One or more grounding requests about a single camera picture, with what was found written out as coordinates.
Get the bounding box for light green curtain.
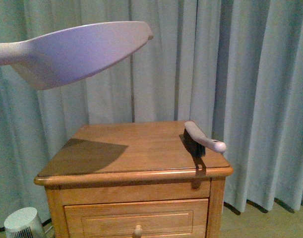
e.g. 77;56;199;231
0;0;303;227

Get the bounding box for wooden nightstand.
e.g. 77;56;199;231
34;121;233;238

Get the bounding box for beige hand brush black bristles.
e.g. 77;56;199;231
183;121;227;157

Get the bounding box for small white air purifier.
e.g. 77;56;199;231
4;207;46;238

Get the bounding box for beige plastic dustpan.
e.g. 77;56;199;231
0;21;153;90

